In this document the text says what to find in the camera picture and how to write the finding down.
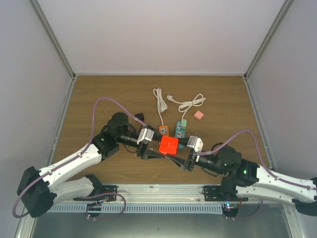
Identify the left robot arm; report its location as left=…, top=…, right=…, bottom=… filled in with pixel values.
left=17, top=113, right=162, bottom=218

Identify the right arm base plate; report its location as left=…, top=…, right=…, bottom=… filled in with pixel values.
left=202, top=185, right=240, bottom=202

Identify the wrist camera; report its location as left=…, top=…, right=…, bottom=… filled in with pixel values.
left=187, top=136, right=204, bottom=153
left=137, top=126, right=155, bottom=145

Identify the orange power strip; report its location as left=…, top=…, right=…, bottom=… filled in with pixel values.
left=159, top=125, right=169, bottom=136

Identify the purple cable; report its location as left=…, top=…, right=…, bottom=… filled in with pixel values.
left=197, top=129, right=317, bottom=191
left=12, top=97, right=147, bottom=219

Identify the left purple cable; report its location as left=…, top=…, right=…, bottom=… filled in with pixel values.
left=12, top=97, right=147, bottom=219

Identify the black charger with cable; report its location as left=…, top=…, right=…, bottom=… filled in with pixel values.
left=135, top=113, right=145, bottom=122

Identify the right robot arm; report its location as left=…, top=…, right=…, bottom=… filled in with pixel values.
left=159, top=136, right=317, bottom=216

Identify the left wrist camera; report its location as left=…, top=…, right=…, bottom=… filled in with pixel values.
left=137, top=126, right=155, bottom=145

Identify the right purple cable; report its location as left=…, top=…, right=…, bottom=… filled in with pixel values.
left=197, top=129, right=317, bottom=191

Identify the teal power strip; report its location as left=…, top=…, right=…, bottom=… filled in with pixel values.
left=175, top=120, right=185, bottom=139

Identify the red cube socket adapter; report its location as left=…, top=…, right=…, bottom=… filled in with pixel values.
left=158, top=136, right=179, bottom=155

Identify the aluminium rail frame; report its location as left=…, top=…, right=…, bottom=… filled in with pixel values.
left=15, top=184, right=305, bottom=238

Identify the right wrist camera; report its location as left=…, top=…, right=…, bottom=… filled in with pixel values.
left=187, top=136, right=204, bottom=153

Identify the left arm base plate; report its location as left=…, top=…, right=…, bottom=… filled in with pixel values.
left=73, top=185, right=118, bottom=202

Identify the pink plug adapter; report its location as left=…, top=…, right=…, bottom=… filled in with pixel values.
left=194, top=111, right=205, bottom=120

